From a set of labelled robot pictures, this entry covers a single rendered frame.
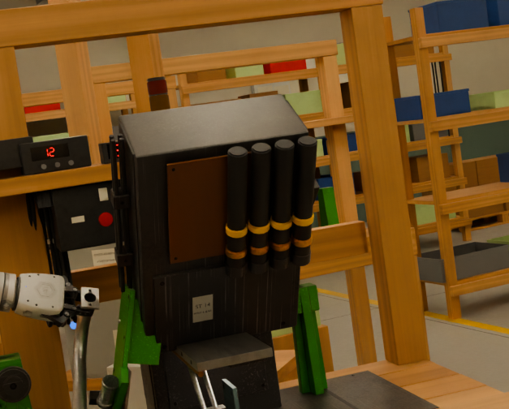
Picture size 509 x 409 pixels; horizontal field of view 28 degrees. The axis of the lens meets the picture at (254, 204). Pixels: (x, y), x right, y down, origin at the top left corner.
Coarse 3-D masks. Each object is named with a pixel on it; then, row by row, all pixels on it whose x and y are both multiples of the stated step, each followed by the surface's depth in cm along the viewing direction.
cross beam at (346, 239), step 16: (336, 224) 283; (352, 224) 280; (320, 240) 278; (336, 240) 279; (352, 240) 280; (320, 256) 278; (336, 256) 279; (80, 272) 260; (96, 272) 261; (112, 272) 262; (80, 288) 260; (112, 288) 263
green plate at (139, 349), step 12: (132, 300) 217; (120, 312) 226; (132, 312) 217; (120, 324) 225; (132, 324) 219; (120, 336) 223; (132, 336) 219; (144, 336) 220; (120, 348) 222; (132, 348) 219; (144, 348) 220; (156, 348) 220; (120, 360) 220; (132, 360) 219; (144, 360) 220; (156, 360) 221
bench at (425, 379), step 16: (352, 368) 280; (368, 368) 278; (384, 368) 275; (400, 368) 273; (416, 368) 271; (432, 368) 269; (288, 384) 274; (400, 384) 258; (416, 384) 256; (432, 384) 254; (448, 384) 252; (464, 384) 250; (480, 384) 249; (432, 400) 241; (448, 400) 239; (464, 400) 237
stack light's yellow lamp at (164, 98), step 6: (156, 96) 257; (162, 96) 257; (168, 96) 259; (150, 102) 258; (156, 102) 257; (162, 102) 257; (168, 102) 259; (150, 108) 259; (156, 108) 257; (162, 108) 257; (168, 108) 258
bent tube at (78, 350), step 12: (84, 288) 227; (96, 288) 228; (84, 300) 225; (96, 300) 226; (84, 324) 230; (84, 336) 232; (84, 348) 232; (84, 360) 230; (84, 372) 228; (84, 384) 225; (84, 396) 223; (84, 408) 220
